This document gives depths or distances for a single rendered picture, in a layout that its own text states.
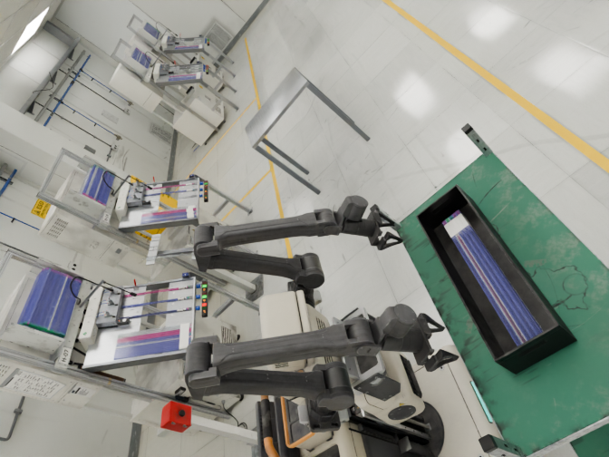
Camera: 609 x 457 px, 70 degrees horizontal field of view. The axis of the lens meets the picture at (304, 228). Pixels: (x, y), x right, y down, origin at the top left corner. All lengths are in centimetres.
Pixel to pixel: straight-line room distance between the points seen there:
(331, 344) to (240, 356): 21
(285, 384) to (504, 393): 57
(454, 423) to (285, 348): 124
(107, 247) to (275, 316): 327
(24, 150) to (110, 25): 476
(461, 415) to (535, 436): 89
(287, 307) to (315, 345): 32
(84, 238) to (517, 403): 382
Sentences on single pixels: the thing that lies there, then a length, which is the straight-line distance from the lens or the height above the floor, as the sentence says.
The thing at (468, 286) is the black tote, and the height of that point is 96.
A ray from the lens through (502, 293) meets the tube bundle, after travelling 133.
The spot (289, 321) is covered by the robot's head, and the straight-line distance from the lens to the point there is 129.
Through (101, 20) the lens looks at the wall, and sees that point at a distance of 1047.
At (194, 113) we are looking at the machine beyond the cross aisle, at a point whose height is 49.
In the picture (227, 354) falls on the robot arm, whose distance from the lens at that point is 104.
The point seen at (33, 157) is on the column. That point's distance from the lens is 635.
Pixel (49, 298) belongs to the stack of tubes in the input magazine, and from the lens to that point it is 342.
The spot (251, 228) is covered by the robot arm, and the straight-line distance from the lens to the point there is 132.
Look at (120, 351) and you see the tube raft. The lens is 327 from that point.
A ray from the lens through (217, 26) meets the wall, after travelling 1021.
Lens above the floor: 211
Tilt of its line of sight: 32 degrees down
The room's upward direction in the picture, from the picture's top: 57 degrees counter-clockwise
